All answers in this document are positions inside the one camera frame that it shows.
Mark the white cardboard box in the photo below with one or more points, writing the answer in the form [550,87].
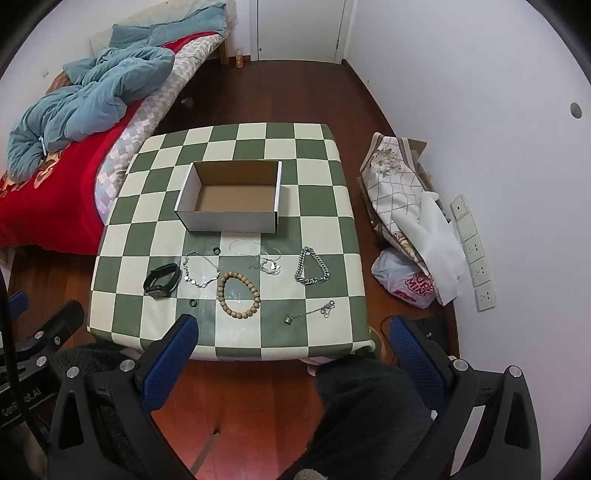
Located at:
[239,196]

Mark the bed with red sheet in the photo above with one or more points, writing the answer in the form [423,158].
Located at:
[66,202]

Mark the white power strip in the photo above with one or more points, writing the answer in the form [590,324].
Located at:
[479,269]

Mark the white door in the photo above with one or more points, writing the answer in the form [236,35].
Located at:
[313,31]

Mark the blue quilt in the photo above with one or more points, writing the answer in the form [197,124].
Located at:
[135,63]

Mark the floral quilted fabric bag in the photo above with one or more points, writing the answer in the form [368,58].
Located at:
[392,180]

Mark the white plastic shopping bag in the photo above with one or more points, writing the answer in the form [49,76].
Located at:
[403,279]

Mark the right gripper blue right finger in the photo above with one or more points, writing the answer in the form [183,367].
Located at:
[423,360]

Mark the black smart band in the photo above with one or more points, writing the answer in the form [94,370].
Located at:
[162,281]

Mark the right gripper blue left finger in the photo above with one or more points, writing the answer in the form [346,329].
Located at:
[161,364]

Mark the white cloth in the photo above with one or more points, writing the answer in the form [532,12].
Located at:
[435,240]

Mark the green white checkered table cover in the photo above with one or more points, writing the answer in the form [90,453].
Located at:
[294,294]

